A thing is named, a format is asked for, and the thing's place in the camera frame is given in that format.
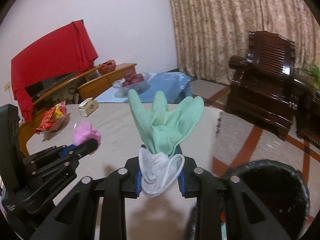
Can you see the beige tissue box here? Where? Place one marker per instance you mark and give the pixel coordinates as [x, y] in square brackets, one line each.
[87, 107]

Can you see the pink tissue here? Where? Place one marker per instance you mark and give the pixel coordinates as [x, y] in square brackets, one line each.
[85, 131]

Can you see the dark wooden armchair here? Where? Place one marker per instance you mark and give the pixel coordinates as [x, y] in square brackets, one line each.
[263, 90]

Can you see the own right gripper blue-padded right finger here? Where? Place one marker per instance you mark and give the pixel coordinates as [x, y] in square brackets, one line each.
[246, 216]

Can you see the red apples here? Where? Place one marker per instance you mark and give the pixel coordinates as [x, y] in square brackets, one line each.
[131, 78]

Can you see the wooden TV cabinet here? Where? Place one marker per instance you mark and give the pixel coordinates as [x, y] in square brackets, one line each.
[87, 84]

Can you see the floral beige curtain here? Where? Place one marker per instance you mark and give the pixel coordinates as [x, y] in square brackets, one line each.
[209, 32]

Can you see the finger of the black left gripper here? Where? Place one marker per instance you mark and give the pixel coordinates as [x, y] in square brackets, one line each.
[75, 152]

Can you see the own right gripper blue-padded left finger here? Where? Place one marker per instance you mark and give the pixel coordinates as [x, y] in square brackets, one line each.
[75, 216]

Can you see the blue tablecloth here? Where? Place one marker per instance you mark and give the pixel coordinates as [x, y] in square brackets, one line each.
[175, 85]

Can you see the red cloth cover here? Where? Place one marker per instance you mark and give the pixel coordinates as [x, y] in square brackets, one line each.
[63, 51]

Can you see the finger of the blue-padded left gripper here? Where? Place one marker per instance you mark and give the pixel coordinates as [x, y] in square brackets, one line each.
[67, 148]

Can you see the dark wooden side table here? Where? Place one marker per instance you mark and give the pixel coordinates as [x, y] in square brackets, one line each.
[307, 117]

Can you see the glass fruit bowl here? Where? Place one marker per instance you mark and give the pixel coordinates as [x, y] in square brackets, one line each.
[141, 87]

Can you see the green potted plant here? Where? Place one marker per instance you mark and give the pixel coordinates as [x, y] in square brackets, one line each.
[312, 71]

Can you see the black lined trash bin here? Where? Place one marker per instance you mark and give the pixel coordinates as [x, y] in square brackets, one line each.
[280, 187]

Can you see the red snack bag bowl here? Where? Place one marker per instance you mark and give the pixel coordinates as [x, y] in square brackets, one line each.
[54, 121]

